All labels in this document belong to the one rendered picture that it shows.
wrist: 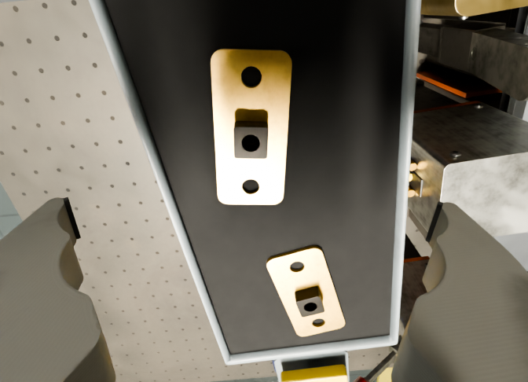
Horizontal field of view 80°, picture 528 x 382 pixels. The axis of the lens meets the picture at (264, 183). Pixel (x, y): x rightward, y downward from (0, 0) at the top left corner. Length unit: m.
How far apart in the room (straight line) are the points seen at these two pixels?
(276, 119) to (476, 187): 0.18
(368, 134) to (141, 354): 1.10
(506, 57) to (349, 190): 0.18
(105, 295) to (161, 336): 0.22
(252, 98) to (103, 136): 0.59
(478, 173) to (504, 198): 0.04
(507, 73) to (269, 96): 0.21
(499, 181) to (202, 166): 0.23
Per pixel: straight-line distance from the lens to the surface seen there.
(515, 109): 0.42
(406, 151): 0.19
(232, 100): 0.16
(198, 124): 0.17
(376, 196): 0.20
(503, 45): 0.33
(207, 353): 1.15
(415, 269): 0.56
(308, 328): 0.27
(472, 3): 0.28
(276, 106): 0.16
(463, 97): 0.56
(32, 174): 0.85
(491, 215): 0.32
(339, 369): 0.34
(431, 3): 0.30
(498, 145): 0.31
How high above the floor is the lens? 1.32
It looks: 61 degrees down
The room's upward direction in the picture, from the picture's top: 177 degrees clockwise
